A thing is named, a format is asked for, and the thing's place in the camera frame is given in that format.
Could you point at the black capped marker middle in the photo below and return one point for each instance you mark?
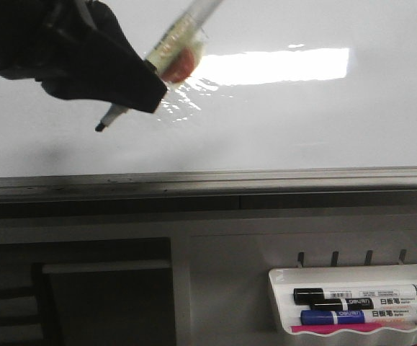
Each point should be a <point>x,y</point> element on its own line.
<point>352,304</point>

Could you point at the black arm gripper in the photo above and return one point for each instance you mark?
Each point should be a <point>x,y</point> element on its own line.
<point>75,50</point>

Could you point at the pink marker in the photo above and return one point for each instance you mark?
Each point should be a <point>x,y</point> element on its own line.
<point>366,327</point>

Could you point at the black capped marker top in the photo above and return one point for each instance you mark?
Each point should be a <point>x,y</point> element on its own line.
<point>305,296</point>

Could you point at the blue capped marker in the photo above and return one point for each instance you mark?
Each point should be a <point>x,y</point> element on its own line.
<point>315,317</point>

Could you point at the black whiteboard marker with magnet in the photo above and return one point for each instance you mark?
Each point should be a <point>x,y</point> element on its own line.
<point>176,55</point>

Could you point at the white whiteboard with aluminium frame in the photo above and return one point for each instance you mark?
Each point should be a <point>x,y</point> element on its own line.
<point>289,95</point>

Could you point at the white pegboard panel with hooks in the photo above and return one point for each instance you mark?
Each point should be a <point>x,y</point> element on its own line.
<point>221,266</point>

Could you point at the black dark panel with shelf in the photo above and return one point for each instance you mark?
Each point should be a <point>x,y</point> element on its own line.
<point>87,293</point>

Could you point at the white plastic marker tray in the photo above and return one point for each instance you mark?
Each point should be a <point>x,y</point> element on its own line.
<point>282,282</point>

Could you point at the black capped marker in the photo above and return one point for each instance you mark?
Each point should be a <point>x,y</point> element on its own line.
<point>352,304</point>
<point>305,296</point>

